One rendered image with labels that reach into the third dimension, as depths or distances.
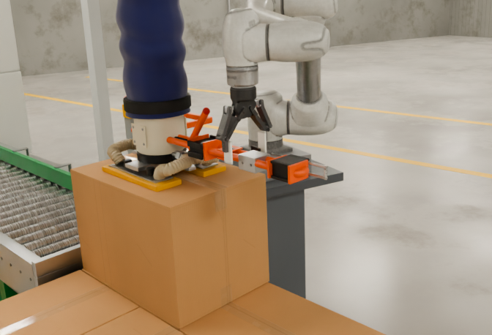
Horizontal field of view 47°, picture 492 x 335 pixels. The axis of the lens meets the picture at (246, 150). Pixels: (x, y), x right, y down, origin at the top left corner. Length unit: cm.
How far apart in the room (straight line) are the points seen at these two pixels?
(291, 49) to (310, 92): 84
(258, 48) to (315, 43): 15
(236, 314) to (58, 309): 60
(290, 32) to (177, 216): 62
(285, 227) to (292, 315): 81
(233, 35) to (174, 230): 59
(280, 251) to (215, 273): 83
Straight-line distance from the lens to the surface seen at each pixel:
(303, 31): 154
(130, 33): 184
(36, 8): 1312
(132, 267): 194
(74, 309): 203
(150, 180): 184
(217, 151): 169
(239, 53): 155
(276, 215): 256
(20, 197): 321
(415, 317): 295
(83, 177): 206
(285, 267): 269
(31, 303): 212
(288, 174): 147
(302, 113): 242
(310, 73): 229
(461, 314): 302
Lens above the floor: 153
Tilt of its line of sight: 16 degrees down
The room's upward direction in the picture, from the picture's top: 2 degrees counter-clockwise
